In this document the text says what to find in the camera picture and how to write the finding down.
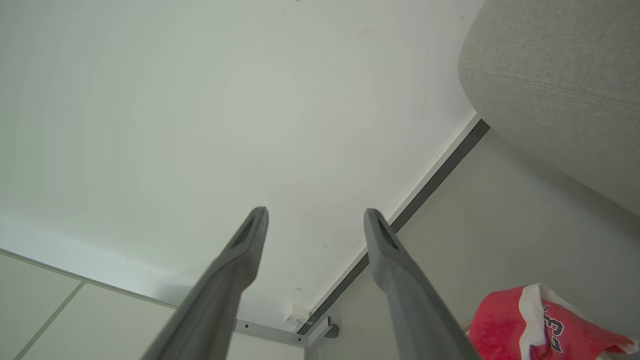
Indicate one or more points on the grey metal bracket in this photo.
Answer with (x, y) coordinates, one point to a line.
(270, 332)

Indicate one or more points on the small white plastic block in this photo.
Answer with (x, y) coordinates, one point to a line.
(296, 313)

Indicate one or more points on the red white basketball jersey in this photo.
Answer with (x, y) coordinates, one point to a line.
(500, 325)

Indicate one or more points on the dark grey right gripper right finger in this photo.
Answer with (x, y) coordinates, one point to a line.
(415, 310)

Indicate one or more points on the white panelled board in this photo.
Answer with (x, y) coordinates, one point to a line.
(100, 325)

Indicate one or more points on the dark grey baseboard strip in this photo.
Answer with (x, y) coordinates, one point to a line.
(435, 182)

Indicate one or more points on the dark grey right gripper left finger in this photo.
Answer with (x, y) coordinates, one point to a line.
(215, 305)

